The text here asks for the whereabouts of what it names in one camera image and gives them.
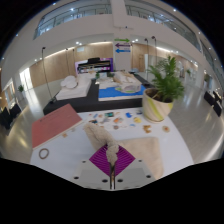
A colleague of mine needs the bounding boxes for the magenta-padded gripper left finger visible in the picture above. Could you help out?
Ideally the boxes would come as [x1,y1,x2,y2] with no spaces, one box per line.
[72,146,114,191]

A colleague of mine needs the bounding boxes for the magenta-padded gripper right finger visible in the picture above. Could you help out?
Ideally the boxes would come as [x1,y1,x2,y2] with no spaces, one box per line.
[112,145,156,191]

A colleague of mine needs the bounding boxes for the beige terry towel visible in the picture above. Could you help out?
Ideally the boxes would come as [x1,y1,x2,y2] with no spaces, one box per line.
[82,122,165,181]

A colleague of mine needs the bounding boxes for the pink rectangular board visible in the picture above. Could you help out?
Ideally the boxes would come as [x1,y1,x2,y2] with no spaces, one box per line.
[31,103,84,150]

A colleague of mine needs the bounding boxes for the potted plant in striped pot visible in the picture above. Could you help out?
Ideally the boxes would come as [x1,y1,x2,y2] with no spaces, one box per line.
[141,55,186,124]

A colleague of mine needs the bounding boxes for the black display platform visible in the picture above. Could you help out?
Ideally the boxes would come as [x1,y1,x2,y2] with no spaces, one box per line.
[42,73,156,116]

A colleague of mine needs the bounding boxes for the model on blue base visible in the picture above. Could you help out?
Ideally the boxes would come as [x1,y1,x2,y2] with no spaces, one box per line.
[98,70,148,102]

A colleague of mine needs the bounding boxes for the purple display screen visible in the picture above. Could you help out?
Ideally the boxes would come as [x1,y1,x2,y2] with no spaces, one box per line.
[74,57,114,75]

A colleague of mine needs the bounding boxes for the group of black chairs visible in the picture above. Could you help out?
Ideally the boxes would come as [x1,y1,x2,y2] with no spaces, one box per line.
[203,90,224,118]
[0,103,22,131]

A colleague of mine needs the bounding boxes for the black floor stand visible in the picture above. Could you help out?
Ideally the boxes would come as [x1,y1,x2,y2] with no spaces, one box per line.
[41,46,58,104]
[151,35,158,66]
[143,37,150,83]

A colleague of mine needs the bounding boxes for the blue arrow sign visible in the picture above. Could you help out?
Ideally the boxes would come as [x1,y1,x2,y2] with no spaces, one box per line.
[115,48,132,54]

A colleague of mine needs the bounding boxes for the purple arrow sign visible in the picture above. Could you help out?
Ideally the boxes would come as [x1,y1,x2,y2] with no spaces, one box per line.
[114,42,132,49]

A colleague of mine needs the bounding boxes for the green arrow sign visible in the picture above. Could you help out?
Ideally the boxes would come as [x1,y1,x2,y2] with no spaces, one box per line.
[114,37,131,44]

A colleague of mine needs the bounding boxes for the wooden ring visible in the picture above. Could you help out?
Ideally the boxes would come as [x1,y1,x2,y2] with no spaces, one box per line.
[38,147,51,160]

